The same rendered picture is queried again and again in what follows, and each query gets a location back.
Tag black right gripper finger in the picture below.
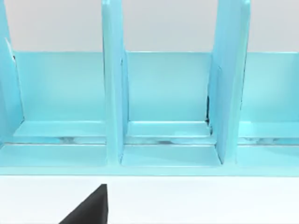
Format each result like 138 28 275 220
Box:
58 183 109 224

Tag light blue rack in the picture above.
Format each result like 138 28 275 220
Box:
0 0 299 177

